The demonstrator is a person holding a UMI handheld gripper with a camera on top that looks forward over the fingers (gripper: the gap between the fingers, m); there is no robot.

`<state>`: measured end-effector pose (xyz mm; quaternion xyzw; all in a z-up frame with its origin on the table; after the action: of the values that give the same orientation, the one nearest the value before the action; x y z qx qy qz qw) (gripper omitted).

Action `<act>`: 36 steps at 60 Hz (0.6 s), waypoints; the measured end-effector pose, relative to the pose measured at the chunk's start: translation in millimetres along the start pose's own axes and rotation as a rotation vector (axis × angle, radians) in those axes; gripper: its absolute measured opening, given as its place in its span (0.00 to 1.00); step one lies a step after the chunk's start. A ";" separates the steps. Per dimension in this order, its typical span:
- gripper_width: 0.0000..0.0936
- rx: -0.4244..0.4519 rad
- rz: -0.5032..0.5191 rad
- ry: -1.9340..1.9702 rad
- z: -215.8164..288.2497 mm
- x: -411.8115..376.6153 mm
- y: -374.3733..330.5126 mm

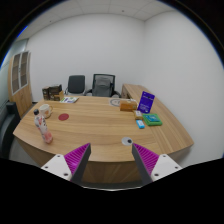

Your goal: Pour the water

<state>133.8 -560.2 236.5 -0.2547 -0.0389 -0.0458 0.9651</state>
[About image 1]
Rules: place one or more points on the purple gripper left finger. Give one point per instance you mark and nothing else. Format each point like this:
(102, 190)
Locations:
(71, 166)

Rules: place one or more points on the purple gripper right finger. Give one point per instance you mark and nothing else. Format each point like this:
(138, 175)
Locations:
(152, 166)

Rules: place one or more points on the pink patterned water bottle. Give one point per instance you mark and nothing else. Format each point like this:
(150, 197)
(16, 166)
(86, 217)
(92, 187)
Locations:
(40, 123)

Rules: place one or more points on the small blue box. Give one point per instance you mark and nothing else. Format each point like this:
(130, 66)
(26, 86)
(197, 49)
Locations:
(140, 124)

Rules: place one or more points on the green flat box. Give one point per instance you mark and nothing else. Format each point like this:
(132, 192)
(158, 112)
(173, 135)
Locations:
(152, 120)

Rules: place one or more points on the red round coaster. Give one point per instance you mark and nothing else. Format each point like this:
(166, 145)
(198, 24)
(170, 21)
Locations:
(63, 116)

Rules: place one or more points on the small tan box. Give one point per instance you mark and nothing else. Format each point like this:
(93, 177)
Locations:
(137, 114)

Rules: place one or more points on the wooden office desk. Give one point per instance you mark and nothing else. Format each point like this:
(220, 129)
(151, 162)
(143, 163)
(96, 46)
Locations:
(93, 120)

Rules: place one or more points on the cream ceramic mug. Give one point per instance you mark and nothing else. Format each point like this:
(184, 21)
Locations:
(46, 110)

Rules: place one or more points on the wooden tissue box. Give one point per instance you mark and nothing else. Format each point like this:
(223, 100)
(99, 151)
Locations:
(128, 105)

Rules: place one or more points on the purple standing sign card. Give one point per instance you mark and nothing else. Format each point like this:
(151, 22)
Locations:
(146, 102)

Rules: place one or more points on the green white booklet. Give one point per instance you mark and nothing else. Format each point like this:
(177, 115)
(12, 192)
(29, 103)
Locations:
(69, 100)

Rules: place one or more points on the round patterned coaster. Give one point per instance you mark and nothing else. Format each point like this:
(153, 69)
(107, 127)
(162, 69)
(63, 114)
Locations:
(115, 102)

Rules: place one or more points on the dark brown box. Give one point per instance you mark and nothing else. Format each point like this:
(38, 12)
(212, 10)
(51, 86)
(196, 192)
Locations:
(56, 93)

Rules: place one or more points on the black armchair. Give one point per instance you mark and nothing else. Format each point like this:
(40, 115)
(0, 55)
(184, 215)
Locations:
(9, 119)

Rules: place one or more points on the small brown box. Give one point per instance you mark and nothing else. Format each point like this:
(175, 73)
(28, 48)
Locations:
(45, 92)

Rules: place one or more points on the black office chair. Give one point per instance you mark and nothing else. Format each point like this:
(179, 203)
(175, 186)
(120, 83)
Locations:
(76, 84)

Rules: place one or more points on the grey mesh office chair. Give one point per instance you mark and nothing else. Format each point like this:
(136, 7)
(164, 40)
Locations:
(103, 85)

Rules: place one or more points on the wooden glass-door cabinet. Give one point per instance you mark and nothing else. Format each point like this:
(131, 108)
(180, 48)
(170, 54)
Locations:
(19, 88)

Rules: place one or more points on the silver desk cable grommet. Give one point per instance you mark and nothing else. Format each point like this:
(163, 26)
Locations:
(127, 141)

